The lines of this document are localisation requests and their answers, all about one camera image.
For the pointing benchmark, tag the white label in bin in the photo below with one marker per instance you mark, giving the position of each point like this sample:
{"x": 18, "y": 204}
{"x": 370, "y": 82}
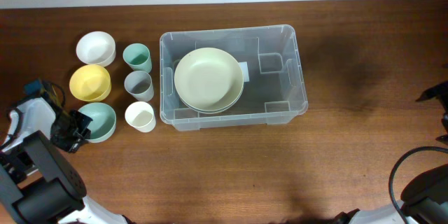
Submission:
{"x": 245, "y": 70}

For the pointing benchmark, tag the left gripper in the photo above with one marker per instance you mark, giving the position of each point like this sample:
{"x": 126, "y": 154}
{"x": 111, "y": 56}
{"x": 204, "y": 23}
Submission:
{"x": 73, "y": 144}

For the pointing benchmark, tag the cream white cup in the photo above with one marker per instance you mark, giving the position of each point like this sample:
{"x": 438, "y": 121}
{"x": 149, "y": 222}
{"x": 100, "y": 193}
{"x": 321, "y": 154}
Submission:
{"x": 140, "y": 115}

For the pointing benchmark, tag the yellow small bowl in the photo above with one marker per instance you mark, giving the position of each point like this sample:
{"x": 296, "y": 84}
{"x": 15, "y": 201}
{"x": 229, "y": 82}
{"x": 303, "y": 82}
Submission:
{"x": 90, "y": 83}

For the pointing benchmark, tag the white small bowl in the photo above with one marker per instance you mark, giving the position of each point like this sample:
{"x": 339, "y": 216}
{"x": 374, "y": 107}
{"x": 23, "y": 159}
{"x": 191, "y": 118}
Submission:
{"x": 96, "y": 47}

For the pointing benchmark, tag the mint green small bowl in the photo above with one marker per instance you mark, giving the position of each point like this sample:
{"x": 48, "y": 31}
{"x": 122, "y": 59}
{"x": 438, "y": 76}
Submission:
{"x": 103, "y": 123}

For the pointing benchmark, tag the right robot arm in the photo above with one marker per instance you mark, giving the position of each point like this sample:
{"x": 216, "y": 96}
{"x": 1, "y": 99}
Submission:
{"x": 423, "y": 200}

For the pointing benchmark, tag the mint green cup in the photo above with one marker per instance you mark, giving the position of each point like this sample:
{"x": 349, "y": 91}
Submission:
{"x": 138, "y": 57}

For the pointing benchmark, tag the grey cup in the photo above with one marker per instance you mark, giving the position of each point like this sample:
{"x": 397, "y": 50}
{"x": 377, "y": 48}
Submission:
{"x": 139, "y": 84}

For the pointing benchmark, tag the clear plastic storage bin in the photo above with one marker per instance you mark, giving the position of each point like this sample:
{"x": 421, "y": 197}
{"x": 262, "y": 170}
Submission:
{"x": 275, "y": 94}

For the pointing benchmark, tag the beige plate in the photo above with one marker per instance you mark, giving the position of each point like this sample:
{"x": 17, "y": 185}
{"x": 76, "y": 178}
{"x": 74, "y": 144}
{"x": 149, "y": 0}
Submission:
{"x": 208, "y": 78}
{"x": 217, "y": 110}

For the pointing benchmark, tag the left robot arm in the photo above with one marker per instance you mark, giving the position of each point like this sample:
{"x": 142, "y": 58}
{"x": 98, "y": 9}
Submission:
{"x": 38, "y": 184}

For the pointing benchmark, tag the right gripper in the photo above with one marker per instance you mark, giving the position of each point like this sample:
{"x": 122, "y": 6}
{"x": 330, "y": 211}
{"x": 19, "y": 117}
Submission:
{"x": 436, "y": 90}

